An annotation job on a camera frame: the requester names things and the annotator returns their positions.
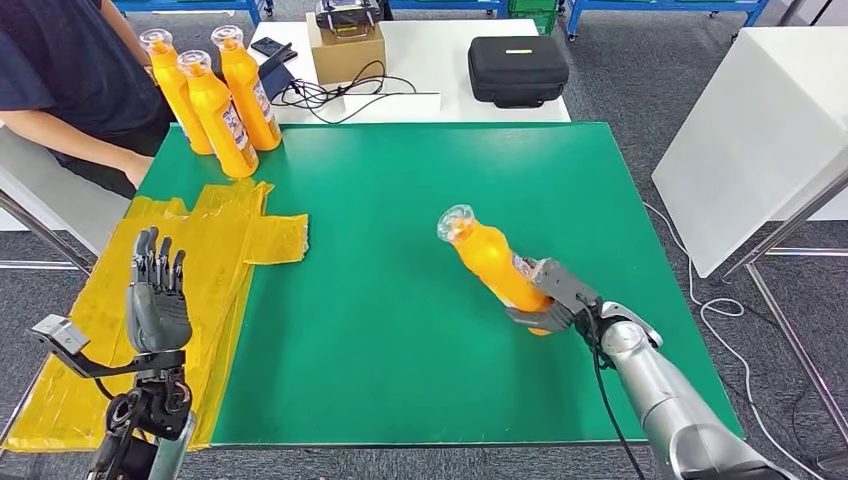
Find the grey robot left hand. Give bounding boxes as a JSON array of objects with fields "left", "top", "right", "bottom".
[{"left": 125, "top": 227, "right": 194, "bottom": 355}]

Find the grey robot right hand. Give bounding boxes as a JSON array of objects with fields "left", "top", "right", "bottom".
[{"left": 506, "top": 254, "right": 579, "bottom": 335}]

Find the orange detergent bottle clear cap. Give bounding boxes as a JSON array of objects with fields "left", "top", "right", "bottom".
[
  {"left": 210, "top": 25, "right": 284, "bottom": 152},
  {"left": 436, "top": 203, "right": 555, "bottom": 337},
  {"left": 176, "top": 49, "right": 260, "bottom": 180},
  {"left": 139, "top": 28, "right": 215, "bottom": 157}
]

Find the yellow taped plastic sheet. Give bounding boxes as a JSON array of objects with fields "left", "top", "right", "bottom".
[{"left": 3, "top": 180, "right": 311, "bottom": 454}]

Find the metal bench leg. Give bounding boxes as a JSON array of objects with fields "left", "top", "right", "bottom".
[{"left": 0, "top": 188, "right": 95, "bottom": 274}]

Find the white bench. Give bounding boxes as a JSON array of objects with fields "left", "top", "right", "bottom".
[{"left": 0, "top": 125, "right": 132, "bottom": 256}]

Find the green table board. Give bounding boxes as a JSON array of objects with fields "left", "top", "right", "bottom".
[{"left": 134, "top": 122, "right": 745, "bottom": 447}]

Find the black zip carrying case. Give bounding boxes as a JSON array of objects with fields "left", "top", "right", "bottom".
[{"left": 467, "top": 35, "right": 571, "bottom": 110}]

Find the dark blue tablet folder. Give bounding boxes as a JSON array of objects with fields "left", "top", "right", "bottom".
[{"left": 258, "top": 42, "right": 297, "bottom": 102}]

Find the person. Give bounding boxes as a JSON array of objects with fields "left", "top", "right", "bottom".
[{"left": 0, "top": 0, "right": 179, "bottom": 200}]

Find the large white tabletop panel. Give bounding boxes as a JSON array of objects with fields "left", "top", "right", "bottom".
[{"left": 651, "top": 26, "right": 848, "bottom": 280}]

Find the white table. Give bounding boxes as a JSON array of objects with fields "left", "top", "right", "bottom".
[{"left": 246, "top": 18, "right": 572, "bottom": 125}]

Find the black smartphone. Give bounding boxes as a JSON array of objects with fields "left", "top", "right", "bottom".
[{"left": 250, "top": 36, "right": 288, "bottom": 59}]

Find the green plastic crate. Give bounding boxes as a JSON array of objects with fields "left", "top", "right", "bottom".
[{"left": 508, "top": 0, "right": 561, "bottom": 36}]

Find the brown cardboard box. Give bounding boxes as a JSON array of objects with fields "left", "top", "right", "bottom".
[{"left": 305, "top": 11, "right": 388, "bottom": 85}]

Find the blue metal rack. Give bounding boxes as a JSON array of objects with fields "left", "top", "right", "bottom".
[{"left": 566, "top": 0, "right": 773, "bottom": 42}]

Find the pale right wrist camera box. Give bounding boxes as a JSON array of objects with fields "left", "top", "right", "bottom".
[{"left": 528, "top": 258, "right": 602, "bottom": 317}]

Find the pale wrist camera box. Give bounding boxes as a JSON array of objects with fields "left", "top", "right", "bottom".
[
  {"left": 528, "top": 258, "right": 602, "bottom": 317},
  {"left": 31, "top": 314, "right": 91, "bottom": 362}
]

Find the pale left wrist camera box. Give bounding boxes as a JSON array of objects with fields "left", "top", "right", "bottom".
[{"left": 31, "top": 314, "right": 91, "bottom": 362}]

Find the white floor cable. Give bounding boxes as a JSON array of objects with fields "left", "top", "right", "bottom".
[{"left": 643, "top": 201, "right": 823, "bottom": 480}]

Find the metal table frame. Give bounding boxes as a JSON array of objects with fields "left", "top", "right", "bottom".
[{"left": 722, "top": 187, "right": 848, "bottom": 439}]

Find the black cable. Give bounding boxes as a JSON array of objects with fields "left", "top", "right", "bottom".
[{"left": 270, "top": 60, "right": 442, "bottom": 125}]

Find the black silver device with handle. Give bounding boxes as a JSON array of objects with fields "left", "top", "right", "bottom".
[{"left": 314, "top": 0, "right": 384, "bottom": 38}]

